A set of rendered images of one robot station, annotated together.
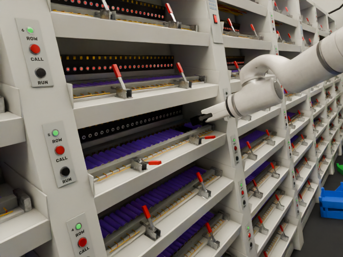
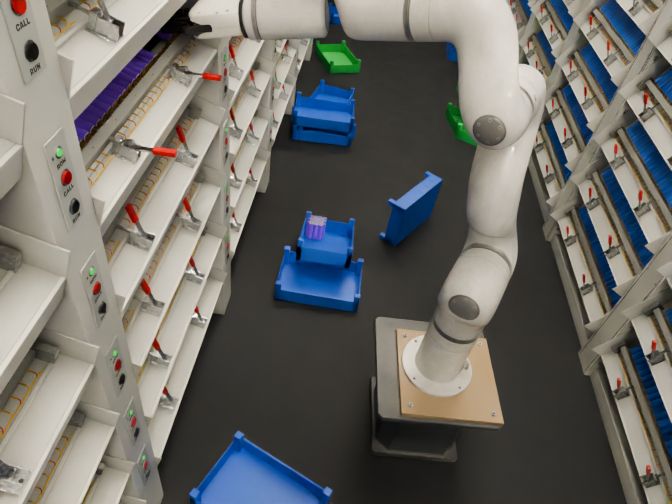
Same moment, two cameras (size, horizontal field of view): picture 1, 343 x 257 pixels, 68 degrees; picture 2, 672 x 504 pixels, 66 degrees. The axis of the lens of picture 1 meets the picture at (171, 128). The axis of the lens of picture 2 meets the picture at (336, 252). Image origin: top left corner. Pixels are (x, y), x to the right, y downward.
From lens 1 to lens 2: 44 cm
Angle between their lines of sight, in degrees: 52
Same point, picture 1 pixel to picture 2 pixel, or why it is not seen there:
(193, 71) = not seen: outside the picture
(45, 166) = (54, 209)
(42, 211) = (47, 268)
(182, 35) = not seen: outside the picture
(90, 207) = (97, 241)
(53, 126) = (55, 142)
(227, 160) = (213, 95)
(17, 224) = (24, 294)
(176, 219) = (162, 209)
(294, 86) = (359, 36)
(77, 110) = (73, 98)
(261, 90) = (305, 12)
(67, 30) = not seen: outside the picture
